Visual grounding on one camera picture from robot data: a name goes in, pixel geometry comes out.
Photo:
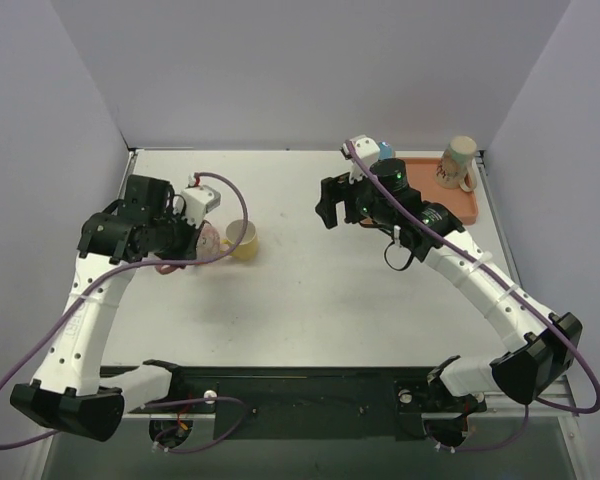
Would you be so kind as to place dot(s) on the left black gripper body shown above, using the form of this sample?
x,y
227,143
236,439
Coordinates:
x,y
188,240

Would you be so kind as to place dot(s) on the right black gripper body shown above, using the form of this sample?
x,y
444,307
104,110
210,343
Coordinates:
x,y
343,198

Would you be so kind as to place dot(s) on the pink cartoon mug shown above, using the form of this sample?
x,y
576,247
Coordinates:
x,y
208,247

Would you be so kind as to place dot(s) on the yellow mug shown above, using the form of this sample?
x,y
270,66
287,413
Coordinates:
x,y
243,237

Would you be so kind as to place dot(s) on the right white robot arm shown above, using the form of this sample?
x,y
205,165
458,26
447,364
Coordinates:
x,y
539,344

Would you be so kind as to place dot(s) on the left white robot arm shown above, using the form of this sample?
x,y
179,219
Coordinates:
x,y
66,392

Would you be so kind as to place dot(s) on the blue-bottom cartoon mug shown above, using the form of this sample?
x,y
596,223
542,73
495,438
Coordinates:
x,y
386,151

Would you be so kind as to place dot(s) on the cream green mug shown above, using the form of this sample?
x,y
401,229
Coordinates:
x,y
455,167

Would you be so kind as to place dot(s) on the pink plastic tray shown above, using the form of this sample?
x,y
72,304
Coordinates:
x,y
421,176

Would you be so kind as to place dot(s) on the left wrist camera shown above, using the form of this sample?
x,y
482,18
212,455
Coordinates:
x,y
198,202

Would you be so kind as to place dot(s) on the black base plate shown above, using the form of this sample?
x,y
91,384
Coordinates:
x,y
319,403

